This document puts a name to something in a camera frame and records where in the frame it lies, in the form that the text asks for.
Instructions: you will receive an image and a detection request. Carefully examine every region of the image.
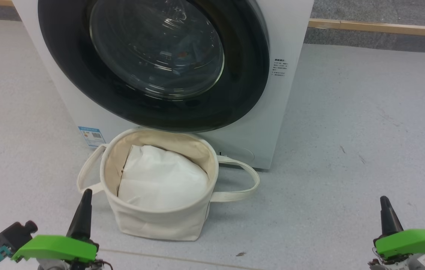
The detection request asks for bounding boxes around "white text sticker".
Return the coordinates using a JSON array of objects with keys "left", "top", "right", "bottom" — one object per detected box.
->
[{"left": 271, "top": 57, "right": 289, "bottom": 77}]

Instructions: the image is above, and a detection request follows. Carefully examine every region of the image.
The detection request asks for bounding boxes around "white washing machine body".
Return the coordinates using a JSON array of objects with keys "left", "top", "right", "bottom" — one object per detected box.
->
[{"left": 12, "top": 0, "right": 315, "bottom": 170}]

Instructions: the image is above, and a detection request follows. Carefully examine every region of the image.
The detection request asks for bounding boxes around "black round washing machine door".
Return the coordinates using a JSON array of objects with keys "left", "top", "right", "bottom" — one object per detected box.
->
[{"left": 37, "top": 0, "right": 271, "bottom": 134}]

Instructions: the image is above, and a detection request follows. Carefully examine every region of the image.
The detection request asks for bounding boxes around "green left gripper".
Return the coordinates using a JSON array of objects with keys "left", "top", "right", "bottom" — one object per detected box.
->
[{"left": 11, "top": 189, "right": 104, "bottom": 270}]

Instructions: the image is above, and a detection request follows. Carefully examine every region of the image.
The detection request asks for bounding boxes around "white cloth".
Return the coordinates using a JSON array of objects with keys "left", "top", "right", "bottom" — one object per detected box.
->
[{"left": 117, "top": 145, "right": 210, "bottom": 211}]

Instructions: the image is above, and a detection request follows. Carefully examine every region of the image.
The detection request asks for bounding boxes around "blue energy label sticker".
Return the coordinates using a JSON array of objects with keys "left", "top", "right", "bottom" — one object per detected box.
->
[{"left": 78, "top": 126, "right": 107, "bottom": 148}]

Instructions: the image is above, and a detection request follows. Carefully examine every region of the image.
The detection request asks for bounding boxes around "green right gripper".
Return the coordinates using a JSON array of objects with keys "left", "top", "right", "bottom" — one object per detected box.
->
[{"left": 372, "top": 196, "right": 425, "bottom": 270}]

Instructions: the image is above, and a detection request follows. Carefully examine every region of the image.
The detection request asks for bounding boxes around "cream canvas laundry basket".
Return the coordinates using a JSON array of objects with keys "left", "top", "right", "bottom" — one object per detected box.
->
[{"left": 77, "top": 128, "right": 260, "bottom": 242}]

